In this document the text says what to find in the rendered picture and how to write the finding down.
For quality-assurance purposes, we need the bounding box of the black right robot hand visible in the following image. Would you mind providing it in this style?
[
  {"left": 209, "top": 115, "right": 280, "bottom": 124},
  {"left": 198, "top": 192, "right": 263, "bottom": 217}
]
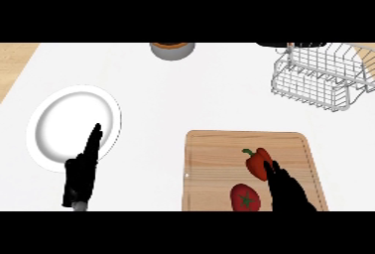
[{"left": 263, "top": 160, "right": 319, "bottom": 212}]

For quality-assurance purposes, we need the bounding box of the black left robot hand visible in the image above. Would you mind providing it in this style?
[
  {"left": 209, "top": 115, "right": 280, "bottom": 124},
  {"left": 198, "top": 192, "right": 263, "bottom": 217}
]
[{"left": 61, "top": 122, "right": 104, "bottom": 209}]

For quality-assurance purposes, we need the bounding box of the red tomato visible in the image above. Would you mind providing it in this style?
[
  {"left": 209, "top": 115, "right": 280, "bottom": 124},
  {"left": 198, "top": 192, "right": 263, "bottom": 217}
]
[{"left": 231, "top": 183, "right": 263, "bottom": 212}]

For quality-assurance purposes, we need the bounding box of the wooden cutting board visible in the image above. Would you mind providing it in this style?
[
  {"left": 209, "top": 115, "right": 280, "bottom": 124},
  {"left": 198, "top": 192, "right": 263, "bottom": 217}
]
[{"left": 181, "top": 129, "right": 330, "bottom": 212}]

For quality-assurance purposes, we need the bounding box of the red bell pepper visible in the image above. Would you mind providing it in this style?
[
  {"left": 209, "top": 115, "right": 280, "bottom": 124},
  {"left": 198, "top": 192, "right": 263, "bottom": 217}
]
[{"left": 241, "top": 147, "right": 277, "bottom": 183}]

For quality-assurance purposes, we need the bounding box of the white round plate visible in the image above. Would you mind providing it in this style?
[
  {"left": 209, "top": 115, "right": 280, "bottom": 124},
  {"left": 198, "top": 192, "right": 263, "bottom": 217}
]
[{"left": 26, "top": 84, "right": 123, "bottom": 174}]

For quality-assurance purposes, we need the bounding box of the grey cup with brown rim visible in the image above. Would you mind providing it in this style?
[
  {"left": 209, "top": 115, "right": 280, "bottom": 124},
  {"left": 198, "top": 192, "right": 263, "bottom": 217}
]
[{"left": 148, "top": 42, "right": 197, "bottom": 62}]

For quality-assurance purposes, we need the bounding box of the black appliance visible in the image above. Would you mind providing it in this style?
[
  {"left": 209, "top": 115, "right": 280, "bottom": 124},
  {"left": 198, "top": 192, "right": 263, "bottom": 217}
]
[{"left": 256, "top": 42, "right": 330, "bottom": 49}]

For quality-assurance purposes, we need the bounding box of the white wire tiered basket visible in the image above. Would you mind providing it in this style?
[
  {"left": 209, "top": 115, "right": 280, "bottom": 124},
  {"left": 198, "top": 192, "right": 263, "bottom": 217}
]
[{"left": 271, "top": 42, "right": 375, "bottom": 112}]

